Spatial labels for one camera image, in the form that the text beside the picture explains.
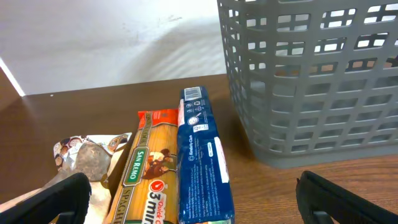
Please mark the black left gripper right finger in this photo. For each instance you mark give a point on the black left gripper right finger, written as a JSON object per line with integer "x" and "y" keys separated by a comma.
{"x": 321, "y": 201}

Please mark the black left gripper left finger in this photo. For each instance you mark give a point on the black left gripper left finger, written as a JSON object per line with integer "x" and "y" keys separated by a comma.
{"x": 67, "y": 201}

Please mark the San Remo spaghetti pack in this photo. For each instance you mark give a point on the San Remo spaghetti pack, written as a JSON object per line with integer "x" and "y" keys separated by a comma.
{"x": 148, "y": 189}

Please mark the blue tissue pack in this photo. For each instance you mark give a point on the blue tissue pack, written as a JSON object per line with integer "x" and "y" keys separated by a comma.
{"x": 204, "y": 186}

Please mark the beige granola pouch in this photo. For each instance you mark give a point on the beige granola pouch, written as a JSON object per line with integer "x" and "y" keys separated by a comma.
{"x": 94, "y": 155}

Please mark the grey plastic basket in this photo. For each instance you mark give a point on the grey plastic basket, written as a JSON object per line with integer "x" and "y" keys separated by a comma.
{"x": 313, "y": 81}

